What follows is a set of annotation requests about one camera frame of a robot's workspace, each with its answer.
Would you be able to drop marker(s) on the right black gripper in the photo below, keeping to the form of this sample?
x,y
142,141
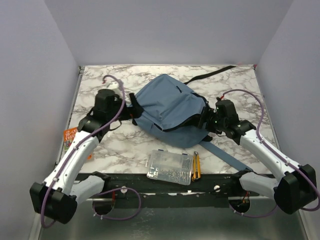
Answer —
x,y
209,113

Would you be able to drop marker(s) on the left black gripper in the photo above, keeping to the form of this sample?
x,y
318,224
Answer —
x,y
135,111

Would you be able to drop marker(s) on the blue student backpack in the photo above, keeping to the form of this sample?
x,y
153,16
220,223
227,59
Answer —
x,y
172,113

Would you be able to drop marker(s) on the orange treehouse book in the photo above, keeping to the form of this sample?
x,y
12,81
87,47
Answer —
x,y
68,137

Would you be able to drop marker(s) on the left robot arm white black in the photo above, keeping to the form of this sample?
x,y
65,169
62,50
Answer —
x,y
58,196

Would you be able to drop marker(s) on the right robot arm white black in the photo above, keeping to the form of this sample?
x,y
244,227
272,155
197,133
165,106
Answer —
x,y
292,187

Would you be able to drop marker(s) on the yellow utility knife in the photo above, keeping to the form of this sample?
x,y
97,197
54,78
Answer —
x,y
196,167

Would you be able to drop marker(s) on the clear plastic screw box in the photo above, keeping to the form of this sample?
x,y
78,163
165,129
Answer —
x,y
170,167

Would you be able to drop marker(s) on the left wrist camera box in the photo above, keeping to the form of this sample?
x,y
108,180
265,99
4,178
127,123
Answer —
x,y
115,87

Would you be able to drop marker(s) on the black mounting base plate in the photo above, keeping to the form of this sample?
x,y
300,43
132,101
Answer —
x,y
126,190

